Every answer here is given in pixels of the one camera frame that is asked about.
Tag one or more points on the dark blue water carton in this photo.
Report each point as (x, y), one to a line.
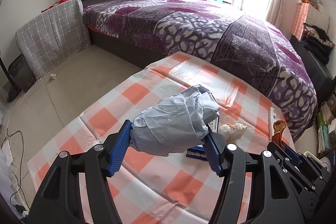
(328, 161)

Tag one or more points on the stack of folded clothes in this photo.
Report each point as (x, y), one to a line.
(319, 43)

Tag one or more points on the orange checked tablecloth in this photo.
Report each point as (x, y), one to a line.
(162, 187)

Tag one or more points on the small tissue scrap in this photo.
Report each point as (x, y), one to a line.
(53, 76)

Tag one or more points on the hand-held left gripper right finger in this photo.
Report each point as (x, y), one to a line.
(214, 155)

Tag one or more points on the black floor appliance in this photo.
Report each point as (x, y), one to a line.
(19, 71)

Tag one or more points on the pile of books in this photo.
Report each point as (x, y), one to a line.
(324, 129)

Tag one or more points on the black bench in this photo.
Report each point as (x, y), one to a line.
(317, 74)

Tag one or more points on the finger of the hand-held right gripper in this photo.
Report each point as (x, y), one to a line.
(292, 154)
(281, 158)

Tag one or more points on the blue paper carton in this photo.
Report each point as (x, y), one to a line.
(195, 154)

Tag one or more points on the white tissue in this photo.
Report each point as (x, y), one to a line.
(233, 131)

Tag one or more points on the grey plastic bag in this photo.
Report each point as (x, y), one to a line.
(170, 124)

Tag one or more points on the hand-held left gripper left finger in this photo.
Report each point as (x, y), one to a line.
(119, 153)

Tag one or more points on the white notched foam strip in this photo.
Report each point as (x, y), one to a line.
(270, 119)

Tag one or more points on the grey checked cloth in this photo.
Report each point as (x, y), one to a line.
(55, 35)

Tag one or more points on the bed with purple bedspread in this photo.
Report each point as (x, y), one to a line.
(210, 35)

